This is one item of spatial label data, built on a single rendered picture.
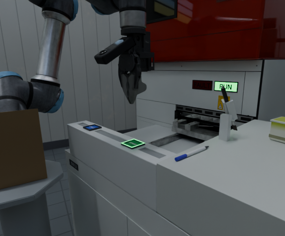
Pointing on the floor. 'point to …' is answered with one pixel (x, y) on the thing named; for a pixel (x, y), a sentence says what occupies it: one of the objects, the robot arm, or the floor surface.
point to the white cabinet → (110, 207)
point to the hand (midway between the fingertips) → (129, 99)
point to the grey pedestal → (25, 204)
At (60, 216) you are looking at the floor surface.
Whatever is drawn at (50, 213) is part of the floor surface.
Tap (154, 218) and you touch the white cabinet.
